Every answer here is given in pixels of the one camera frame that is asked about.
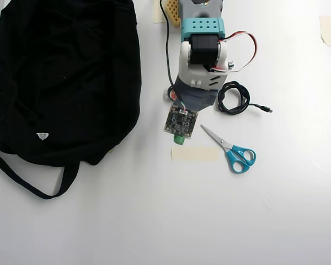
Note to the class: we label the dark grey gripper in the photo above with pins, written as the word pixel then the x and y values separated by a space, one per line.
pixel 196 100

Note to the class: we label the green black marker pen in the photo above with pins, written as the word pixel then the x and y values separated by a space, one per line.
pixel 179 140

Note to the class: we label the grey teal white robot arm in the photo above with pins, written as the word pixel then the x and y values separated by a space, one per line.
pixel 201 27

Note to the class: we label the yellow perforated robot base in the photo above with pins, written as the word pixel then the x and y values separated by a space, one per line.
pixel 173 12

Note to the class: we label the black fabric bag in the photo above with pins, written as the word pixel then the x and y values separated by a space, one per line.
pixel 58 82

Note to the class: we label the long beige masking tape strip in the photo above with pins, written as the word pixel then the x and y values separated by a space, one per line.
pixel 194 153

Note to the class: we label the short beige masking tape piece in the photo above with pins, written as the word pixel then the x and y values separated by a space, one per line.
pixel 157 12

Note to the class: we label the torn beige masking tape piece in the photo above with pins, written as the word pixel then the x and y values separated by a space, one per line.
pixel 327 30

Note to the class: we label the bare camera circuit board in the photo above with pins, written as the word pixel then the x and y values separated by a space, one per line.
pixel 180 121

